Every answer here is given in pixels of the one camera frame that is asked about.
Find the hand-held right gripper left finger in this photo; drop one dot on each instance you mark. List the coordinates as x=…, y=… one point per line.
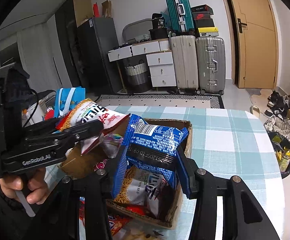
x=105, y=187

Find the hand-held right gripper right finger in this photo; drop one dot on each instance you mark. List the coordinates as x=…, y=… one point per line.
x=184, y=177

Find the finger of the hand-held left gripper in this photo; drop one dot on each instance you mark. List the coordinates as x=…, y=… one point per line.
x=42, y=127
x=85, y=131

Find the white red snack packet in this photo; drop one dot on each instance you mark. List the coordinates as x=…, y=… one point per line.
x=92, y=112

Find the purple gummy snack packet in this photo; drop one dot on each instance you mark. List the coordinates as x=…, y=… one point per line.
x=111, y=143

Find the brown cardboard box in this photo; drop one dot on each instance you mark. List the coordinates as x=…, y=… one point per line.
x=82, y=163

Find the pile of mixed snack packets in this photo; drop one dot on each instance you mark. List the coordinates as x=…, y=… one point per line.
x=115, y=224

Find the white noodle snack packet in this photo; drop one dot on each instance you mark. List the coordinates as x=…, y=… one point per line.
x=147, y=188

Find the blue snack packet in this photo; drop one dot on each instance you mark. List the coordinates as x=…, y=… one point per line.
x=155, y=140

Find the person's left forearm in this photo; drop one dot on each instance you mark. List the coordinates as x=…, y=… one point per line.
x=0, y=212

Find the person's left hand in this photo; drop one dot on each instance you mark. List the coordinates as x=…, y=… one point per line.
x=17, y=183

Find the white jug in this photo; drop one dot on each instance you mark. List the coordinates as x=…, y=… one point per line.
x=32, y=113

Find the red pouch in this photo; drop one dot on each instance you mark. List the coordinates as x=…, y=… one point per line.
x=49, y=110

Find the blue cartoon tote bag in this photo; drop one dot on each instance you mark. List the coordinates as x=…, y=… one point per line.
x=67, y=100

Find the woven laundry basket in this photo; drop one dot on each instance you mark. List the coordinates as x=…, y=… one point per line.
x=136, y=76

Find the grey refrigerator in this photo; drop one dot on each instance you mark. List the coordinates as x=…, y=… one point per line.
x=97, y=52

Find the black wardrobe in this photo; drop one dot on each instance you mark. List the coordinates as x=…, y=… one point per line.
x=66, y=45

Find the white vanity desk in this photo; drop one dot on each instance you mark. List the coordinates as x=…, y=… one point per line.
x=135, y=50

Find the beige slipper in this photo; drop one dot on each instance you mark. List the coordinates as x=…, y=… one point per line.
x=254, y=110

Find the white drawer unit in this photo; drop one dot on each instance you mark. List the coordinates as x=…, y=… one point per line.
x=161, y=70

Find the black trash bin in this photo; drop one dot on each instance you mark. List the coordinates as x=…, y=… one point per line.
x=283, y=155

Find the grey arched mirror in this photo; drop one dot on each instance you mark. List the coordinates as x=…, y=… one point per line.
x=133, y=30

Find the beige hide mat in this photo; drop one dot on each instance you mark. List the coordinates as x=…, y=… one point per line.
x=259, y=93

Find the heap of loose shoes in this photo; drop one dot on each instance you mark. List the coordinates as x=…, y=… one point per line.
x=278, y=112

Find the beige suitcase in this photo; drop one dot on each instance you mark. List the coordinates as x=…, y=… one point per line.
x=184, y=62

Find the silver suitcase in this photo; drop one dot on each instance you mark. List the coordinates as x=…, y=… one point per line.
x=211, y=65

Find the red paper bag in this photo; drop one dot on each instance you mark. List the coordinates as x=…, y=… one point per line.
x=95, y=10

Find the tall open cardboard carton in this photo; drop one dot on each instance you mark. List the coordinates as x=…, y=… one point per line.
x=82, y=8

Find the brown paper bag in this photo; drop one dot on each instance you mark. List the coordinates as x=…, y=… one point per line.
x=106, y=8

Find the black printed bag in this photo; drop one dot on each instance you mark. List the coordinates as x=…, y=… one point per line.
x=158, y=21

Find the yellow and black shoebox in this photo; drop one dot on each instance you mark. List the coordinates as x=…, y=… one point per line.
x=207, y=32

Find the teal suitcase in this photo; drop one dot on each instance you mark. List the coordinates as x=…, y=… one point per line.
x=178, y=12

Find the plain black shoebox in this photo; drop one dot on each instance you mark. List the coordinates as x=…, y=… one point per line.
x=204, y=24

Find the wooden door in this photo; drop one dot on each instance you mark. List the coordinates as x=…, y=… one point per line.
x=253, y=35

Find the black shoebox with red logo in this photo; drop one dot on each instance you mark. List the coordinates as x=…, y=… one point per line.
x=203, y=17

